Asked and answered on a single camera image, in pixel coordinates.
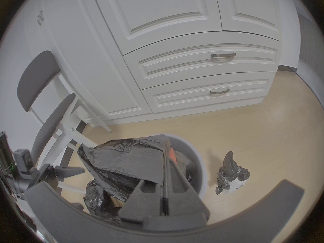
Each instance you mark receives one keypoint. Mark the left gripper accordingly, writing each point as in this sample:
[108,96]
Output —
[30,180]

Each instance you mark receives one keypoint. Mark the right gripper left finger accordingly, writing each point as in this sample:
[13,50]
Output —
[141,201]

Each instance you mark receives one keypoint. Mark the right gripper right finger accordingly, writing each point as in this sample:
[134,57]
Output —
[182,196]

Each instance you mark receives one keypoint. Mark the black plastic bag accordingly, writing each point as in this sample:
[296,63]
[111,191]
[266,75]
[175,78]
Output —
[126,158]

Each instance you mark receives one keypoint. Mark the white trash bin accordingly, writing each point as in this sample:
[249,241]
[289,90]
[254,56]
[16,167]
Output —
[197,166]

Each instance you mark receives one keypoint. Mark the crumpled white paper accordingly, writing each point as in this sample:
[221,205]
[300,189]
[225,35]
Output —
[236,186]

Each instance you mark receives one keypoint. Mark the crumpled black plastic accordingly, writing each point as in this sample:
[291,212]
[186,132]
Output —
[231,168]

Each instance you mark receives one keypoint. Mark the white chair grey cushions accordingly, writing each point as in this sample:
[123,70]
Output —
[35,77]

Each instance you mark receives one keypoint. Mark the white wardrobe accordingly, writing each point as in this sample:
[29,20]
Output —
[177,34]

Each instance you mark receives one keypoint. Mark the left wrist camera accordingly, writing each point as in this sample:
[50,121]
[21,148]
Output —
[22,159]

